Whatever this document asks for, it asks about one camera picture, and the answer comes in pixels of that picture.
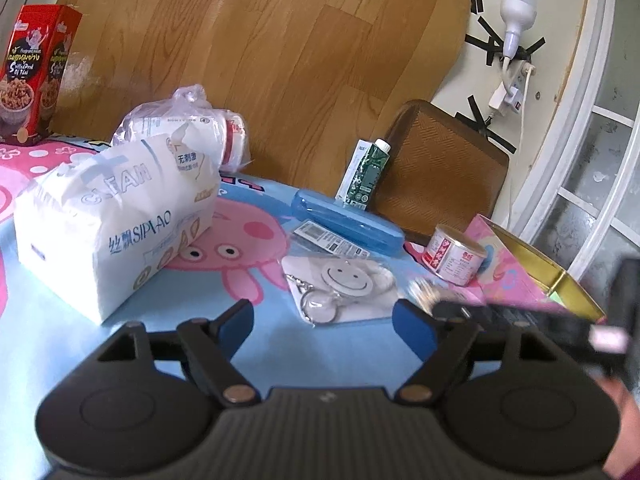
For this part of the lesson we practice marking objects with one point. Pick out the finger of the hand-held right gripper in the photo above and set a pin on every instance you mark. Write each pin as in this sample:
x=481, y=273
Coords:
x=500, y=316

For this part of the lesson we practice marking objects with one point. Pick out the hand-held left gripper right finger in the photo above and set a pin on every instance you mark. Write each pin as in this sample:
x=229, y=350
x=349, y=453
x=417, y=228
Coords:
x=415, y=332

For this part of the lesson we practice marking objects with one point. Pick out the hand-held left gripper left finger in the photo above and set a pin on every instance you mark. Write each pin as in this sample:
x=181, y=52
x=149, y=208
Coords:
x=235, y=330

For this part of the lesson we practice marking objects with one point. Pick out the pink box with gold inside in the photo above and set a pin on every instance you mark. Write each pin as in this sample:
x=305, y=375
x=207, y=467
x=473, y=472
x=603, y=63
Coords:
x=500, y=260

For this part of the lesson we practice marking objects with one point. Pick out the person's right forearm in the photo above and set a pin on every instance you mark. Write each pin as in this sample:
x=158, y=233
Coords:
x=627, y=420

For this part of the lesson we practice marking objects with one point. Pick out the small tin can red label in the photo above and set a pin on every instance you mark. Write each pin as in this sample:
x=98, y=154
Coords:
x=452, y=260

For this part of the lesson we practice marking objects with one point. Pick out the cartoon pig printed blanket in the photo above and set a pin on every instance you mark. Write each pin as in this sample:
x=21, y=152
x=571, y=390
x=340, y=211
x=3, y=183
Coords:
x=250, y=230

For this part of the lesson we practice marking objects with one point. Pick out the blue plastic case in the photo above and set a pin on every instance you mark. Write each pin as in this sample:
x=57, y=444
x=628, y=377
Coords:
x=345, y=220

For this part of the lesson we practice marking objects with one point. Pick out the brown woven cushion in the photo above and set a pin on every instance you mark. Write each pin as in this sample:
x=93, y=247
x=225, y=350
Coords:
x=440, y=175

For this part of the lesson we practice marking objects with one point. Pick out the green and white carton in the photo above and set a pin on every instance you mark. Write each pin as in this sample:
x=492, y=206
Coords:
x=367, y=175

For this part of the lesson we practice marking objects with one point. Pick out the white tissue pack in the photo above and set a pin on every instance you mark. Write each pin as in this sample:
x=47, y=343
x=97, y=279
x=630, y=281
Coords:
x=100, y=220

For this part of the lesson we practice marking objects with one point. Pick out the plastic bag of cups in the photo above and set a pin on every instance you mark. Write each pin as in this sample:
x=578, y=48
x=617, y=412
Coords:
x=200, y=125

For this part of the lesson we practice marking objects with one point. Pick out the white power strip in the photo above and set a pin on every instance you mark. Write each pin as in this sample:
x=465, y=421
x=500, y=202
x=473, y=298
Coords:
x=515, y=85

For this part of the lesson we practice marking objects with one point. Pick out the wood-pattern board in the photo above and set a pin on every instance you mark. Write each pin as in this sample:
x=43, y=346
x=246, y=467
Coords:
x=300, y=60

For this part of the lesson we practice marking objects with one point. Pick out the white light bulb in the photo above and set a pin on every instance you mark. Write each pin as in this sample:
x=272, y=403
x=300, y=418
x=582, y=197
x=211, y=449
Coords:
x=517, y=15

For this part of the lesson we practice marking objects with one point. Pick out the red snack box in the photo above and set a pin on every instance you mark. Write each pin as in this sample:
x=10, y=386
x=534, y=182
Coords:
x=30, y=60

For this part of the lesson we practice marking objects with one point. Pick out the white window frame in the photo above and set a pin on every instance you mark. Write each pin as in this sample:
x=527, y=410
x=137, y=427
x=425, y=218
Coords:
x=575, y=110

